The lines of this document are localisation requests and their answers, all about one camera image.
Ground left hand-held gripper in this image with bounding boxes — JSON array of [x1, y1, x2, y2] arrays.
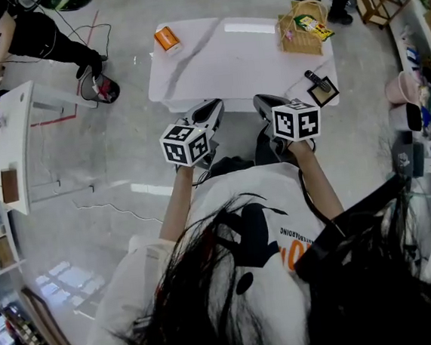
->
[[156, 97, 231, 171]]

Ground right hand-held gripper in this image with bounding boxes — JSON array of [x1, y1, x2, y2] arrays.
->
[[252, 88, 325, 165]]

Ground woven wicker basket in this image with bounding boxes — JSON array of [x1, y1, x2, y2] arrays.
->
[[273, 0, 333, 61]]

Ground large green snack bag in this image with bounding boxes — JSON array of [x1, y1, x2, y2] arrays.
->
[[294, 11, 336, 44]]

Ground person's right forearm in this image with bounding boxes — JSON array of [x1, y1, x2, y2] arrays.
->
[[286, 137, 345, 226]]

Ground person's left forearm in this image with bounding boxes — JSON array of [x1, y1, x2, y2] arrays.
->
[[152, 165, 204, 242]]

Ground black remote control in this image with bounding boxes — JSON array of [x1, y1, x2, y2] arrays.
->
[[303, 67, 333, 94]]

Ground person's black trousers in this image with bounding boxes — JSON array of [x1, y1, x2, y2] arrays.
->
[[196, 124, 300, 180]]

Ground white marble coffee table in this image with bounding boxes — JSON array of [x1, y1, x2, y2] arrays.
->
[[141, 5, 342, 125]]

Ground person's white printed shirt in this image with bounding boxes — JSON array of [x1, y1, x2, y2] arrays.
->
[[66, 157, 339, 345]]

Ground orange tissue box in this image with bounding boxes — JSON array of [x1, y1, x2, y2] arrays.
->
[[152, 25, 185, 59]]

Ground black mesh waste bin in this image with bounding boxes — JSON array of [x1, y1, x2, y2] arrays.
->
[[79, 71, 122, 107]]

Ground pink bucket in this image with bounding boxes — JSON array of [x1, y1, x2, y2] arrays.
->
[[383, 69, 422, 106]]

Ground white cylinder with black face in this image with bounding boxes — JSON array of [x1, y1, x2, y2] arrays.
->
[[387, 100, 424, 135]]

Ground dark grey box white logo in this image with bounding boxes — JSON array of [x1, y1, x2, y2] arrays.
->
[[389, 131, 427, 180]]

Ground black screen device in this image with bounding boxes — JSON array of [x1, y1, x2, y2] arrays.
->
[[287, 175, 415, 282]]

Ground black green oval board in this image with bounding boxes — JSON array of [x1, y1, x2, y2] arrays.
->
[[49, 0, 94, 13]]

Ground white desk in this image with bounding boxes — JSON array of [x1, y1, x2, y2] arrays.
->
[[0, 73, 108, 218]]

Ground brown wooden box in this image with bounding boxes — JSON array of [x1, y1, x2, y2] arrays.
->
[[0, 168, 21, 205]]

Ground brown wooden board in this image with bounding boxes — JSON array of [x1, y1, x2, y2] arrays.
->
[[20, 282, 78, 345]]

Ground black cable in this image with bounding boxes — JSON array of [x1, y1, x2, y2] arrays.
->
[[297, 163, 343, 236]]

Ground white floor cable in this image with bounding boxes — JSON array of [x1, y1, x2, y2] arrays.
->
[[72, 190, 164, 232]]

